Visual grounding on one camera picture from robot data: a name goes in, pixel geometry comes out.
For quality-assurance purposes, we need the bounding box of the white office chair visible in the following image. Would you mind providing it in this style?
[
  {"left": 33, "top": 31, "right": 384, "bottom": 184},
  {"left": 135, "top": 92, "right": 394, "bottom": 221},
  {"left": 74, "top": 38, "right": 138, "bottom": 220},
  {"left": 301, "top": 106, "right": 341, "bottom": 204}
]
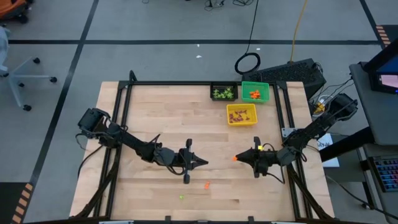
[{"left": 0, "top": 26, "right": 58, "bottom": 112}]

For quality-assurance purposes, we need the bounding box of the black hanging cable with coil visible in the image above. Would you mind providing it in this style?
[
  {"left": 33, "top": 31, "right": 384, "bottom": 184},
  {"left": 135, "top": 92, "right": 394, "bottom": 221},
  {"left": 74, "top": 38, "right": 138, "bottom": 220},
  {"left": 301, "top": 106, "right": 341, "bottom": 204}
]
[{"left": 234, "top": 0, "right": 262, "bottom": 75}]

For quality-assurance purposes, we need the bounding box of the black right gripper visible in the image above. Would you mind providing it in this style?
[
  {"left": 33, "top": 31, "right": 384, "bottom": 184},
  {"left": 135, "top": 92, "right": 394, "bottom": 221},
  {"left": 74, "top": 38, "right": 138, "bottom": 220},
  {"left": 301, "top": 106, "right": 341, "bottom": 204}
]
[{"left": 236, "top": 136, "right": 296, "bottom": 179}]

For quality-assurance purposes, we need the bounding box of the orange chair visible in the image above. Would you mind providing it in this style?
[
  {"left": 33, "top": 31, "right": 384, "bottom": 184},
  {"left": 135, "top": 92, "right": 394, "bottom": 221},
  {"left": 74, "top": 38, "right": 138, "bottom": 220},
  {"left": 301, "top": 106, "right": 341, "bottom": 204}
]
[{"left": 0, "top": 0, "right": 32, "bottom": 24}]

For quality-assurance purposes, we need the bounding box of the green plastic basket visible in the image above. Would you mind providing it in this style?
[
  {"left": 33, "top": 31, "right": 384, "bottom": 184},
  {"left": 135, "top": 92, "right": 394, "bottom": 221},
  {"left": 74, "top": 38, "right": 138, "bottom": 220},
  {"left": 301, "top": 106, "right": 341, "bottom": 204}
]
[{"left": 241, "top": 81, "right": 271, "bottom": 104}]

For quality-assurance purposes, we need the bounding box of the black orange-striped floor mat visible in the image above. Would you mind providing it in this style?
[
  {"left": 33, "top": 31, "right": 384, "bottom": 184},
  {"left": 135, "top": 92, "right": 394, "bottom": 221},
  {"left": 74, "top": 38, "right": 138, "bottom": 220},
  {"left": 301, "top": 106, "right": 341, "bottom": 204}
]
[
  {"left": 374, "top": 24, "right": 398, "bottom": 48},
  {"left": 0, "top": 182, "right": 34, "bottom": 224}
]

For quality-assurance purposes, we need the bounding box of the black desk support beam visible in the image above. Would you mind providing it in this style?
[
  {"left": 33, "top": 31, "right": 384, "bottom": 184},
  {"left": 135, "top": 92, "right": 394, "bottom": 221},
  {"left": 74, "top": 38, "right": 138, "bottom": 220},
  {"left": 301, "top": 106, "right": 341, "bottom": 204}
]
[{"left": 319, "top": 126, "right": 376, "bottom": 162}]

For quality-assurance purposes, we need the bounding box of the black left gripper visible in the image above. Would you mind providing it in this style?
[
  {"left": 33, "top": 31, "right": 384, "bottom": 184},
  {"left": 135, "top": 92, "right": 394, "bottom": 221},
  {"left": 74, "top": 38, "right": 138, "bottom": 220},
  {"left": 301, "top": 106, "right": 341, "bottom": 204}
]
[{"left": 154, "top": 139, "right": 209, "bottom": 184}]

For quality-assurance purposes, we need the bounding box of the backlit keyboard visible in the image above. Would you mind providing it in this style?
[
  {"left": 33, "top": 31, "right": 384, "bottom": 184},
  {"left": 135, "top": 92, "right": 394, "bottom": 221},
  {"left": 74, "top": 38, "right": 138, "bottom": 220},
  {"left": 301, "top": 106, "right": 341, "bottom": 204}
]
[{"left": 371, "top": 155, "right": 398, "bottom": 193}]

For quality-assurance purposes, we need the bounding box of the black computer tower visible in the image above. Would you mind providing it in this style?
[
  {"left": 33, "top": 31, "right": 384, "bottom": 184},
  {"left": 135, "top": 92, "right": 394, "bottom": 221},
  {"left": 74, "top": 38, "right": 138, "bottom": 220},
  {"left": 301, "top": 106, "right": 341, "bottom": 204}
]
[{"left": 241, "top": 58, "right": 327, "bottom": 100}]

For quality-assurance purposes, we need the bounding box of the black monitor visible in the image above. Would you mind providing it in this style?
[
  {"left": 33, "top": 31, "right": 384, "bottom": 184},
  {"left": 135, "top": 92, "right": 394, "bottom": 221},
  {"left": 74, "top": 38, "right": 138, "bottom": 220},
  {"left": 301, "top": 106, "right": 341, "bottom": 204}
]
[{"left": 362, "top": 39, "right": 398, "bottom": 95}]

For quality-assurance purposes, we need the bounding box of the grey side desk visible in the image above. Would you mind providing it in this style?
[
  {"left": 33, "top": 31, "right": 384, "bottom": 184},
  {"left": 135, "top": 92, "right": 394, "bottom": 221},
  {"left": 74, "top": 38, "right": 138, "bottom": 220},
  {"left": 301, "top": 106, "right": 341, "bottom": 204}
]
[{"left": 349, "top": 61, "right": 398, "bottom": 147}]

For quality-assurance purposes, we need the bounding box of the black plastic basket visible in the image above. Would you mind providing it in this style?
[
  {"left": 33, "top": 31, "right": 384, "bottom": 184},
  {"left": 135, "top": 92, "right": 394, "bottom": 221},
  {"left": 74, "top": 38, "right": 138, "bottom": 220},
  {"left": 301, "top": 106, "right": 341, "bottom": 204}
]
[{"left": 210, "top": 81, "right": 239, "bottom": 102}]

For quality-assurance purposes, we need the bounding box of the yellow plastic basket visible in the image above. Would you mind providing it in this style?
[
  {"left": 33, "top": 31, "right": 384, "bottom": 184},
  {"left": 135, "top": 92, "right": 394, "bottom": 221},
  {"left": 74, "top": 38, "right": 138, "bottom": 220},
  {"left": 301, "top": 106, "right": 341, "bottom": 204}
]
[{"left": 226, "top": 103, "right": 258, "bottom": 126}]

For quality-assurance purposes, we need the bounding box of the black cable bundle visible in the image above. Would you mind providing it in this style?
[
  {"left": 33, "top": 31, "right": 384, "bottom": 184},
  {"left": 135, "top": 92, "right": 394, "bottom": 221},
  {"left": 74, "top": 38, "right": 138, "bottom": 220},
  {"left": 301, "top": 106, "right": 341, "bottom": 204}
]
[{"left": 203, "top": 0, "right": 249, "bottom": 12}]

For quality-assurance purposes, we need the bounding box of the white paper sheet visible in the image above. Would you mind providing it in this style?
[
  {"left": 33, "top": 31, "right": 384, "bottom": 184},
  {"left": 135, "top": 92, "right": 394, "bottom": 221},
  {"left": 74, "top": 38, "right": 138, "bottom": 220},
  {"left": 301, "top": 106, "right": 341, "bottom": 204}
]
[{"left": 317, "top": 134, "right": 340, "bottom": 168}]

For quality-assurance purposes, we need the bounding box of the grey keyboard desk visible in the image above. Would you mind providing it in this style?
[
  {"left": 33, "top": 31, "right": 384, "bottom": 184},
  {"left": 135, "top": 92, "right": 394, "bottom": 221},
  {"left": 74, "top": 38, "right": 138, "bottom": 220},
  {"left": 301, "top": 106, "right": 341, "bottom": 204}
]
[{"left": 357, "top": 143, "right": 398, "bottom": 224}]

